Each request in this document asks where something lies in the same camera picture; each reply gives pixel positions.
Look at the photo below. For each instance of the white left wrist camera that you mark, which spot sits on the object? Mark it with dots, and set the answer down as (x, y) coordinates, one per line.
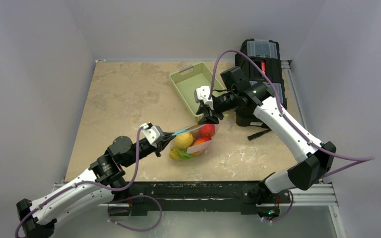
(152, 133)

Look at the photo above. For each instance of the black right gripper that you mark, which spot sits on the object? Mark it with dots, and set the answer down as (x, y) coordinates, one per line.
(207, 111)

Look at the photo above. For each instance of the green yellow fake mango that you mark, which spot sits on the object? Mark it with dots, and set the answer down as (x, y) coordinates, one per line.
(179, 154)

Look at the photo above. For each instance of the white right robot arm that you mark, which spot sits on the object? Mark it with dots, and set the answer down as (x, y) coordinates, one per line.
(314, 158)

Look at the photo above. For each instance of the red orange fake tomato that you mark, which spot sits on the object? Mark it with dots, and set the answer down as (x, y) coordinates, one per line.
(199, 146)

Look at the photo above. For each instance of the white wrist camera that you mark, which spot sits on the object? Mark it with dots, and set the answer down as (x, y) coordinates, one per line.
(202, 97)
(152, 133)

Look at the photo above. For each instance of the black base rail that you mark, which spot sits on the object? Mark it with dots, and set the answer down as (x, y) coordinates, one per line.
(245, 197)

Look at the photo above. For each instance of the green perforated plastic basket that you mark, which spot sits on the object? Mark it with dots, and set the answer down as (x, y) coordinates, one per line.
(186, 80)

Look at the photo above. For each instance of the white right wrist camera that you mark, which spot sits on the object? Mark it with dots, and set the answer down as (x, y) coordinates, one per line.
(202, 97)

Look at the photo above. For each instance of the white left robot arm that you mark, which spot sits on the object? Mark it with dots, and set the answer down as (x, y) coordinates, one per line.
(107, 180)

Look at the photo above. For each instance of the brown fake potato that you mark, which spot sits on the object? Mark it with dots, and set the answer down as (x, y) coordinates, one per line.
(195, 131)

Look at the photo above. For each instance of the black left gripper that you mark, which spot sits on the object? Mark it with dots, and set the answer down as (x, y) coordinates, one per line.
(167, 137)

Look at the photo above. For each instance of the clear zip bag blue seal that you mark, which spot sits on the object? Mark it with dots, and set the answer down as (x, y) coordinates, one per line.
(187, 130)

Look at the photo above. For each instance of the yellow fake lemon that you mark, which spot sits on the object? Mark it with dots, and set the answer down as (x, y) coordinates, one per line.
(183, 140)

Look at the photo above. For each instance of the red fake apple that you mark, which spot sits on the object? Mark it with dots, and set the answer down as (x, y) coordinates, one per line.
(208, 130)

